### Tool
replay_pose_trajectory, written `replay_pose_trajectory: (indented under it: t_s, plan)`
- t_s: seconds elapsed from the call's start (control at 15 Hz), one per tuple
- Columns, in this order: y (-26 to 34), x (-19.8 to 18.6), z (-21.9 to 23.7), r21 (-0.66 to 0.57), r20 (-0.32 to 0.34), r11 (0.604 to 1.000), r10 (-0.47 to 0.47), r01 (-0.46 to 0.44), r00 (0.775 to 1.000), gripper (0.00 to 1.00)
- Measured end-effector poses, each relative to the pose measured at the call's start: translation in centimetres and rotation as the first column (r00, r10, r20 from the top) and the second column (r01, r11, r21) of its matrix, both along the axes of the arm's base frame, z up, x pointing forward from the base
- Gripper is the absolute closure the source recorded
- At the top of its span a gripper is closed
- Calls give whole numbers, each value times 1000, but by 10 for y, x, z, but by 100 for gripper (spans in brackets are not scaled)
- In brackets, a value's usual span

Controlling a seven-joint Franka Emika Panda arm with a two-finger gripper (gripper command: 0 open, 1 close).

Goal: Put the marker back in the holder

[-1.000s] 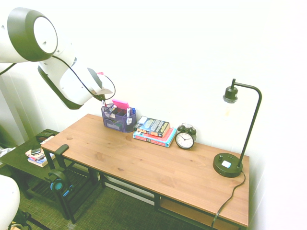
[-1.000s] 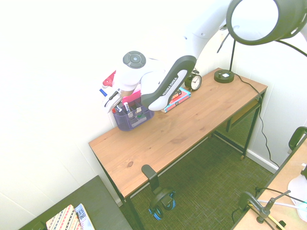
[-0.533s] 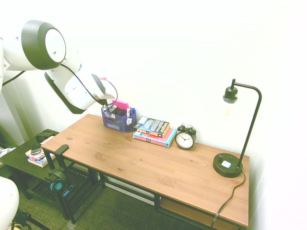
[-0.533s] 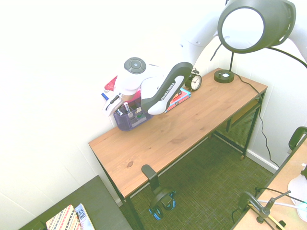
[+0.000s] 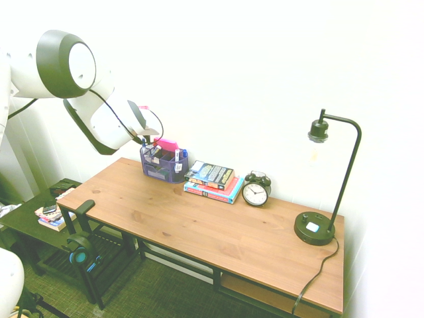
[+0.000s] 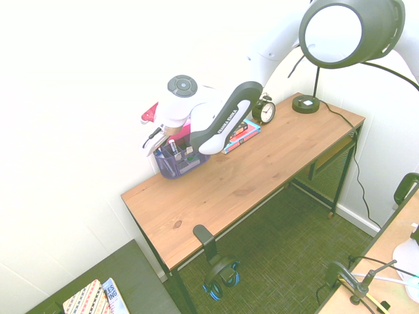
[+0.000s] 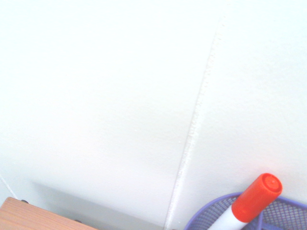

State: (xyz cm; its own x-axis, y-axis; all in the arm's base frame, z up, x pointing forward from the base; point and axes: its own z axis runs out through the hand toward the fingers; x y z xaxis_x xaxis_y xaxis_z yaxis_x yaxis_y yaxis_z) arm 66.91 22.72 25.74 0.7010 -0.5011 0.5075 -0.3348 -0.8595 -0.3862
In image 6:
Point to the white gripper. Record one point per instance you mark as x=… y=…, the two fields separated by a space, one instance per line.
x=146 y=148

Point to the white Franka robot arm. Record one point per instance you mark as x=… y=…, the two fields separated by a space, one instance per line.
x=229 y=117

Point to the white marker with label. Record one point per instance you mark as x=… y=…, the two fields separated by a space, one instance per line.
x=174 y=148

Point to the pink sticky note pad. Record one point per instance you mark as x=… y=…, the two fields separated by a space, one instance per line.
x=183 y=131

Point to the purple mesh desk organizer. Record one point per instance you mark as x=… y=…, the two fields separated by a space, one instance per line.
x=183 y=168

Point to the small white clip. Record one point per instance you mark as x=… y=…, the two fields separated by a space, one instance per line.
x=189 y=150

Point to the green item in organizer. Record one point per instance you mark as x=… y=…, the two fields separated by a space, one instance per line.
x=193 y=159

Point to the red and teal book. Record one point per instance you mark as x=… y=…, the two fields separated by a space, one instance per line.
x=247 y=135

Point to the black headphone hook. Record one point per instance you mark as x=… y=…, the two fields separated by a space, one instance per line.
x=206 y=237

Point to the black twin bell alarm clock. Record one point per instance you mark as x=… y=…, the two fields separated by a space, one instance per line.
x=265 y=111

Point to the black side table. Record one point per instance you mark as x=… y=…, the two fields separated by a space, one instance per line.
x=137 y=278

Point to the black and blue headphones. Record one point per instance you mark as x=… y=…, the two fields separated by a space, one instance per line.
x=217 y=278

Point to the white and blue book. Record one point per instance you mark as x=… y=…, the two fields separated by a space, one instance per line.
x=114 y=296

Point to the striped patterned notebook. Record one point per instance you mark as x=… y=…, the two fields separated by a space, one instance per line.
x=86 y=299

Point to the black desk lamp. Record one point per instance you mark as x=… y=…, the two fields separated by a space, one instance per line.
x=306 y=104

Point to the black C clamp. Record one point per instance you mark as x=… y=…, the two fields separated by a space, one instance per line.
x=338 y=271

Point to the wooden table with black edge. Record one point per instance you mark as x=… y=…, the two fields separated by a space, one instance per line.
x=386 y=235

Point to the black table clamp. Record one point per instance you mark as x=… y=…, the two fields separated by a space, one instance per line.
x=404 y=188

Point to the wooden desk with black frame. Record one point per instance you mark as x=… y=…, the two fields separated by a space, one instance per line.
x=229 y=183

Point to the grey camera stand arm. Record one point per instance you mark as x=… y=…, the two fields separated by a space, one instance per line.
x=361 y=288

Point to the white round pedestal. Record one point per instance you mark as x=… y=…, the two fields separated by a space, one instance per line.
x=407 y=258

